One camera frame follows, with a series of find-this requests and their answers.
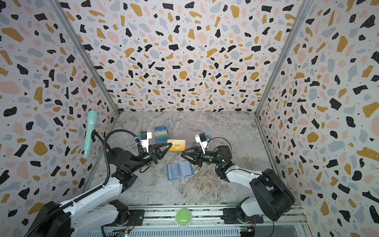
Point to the black microphone stand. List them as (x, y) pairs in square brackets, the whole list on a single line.
[(96, 135)]

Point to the clear box with cards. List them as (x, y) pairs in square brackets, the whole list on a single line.
[(161, 134)]

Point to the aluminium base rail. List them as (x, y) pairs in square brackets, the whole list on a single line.
[(163, 216)]

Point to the green push button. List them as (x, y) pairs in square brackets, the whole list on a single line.
[(183, 218)]

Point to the white ventilated cable duct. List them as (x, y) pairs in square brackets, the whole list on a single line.
[(179, 232)]

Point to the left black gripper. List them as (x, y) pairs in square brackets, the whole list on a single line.
[(153, 155)]

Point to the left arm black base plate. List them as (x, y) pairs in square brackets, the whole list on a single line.
[(130, 218)]

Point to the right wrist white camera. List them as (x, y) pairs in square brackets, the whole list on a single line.
[(203, 140)]

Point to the mint green microphone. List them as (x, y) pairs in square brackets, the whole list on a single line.
[(92, 119)]

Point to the blue leather card holder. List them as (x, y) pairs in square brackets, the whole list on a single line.
[(179, 170)]

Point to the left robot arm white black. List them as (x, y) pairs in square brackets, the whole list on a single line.
[(78, 216)]

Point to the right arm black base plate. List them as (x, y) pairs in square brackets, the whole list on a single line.
[(236, 216)]

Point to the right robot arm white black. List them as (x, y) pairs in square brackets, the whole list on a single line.
[(271, 196)]

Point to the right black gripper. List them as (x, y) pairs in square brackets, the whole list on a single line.
[(200, 157)]

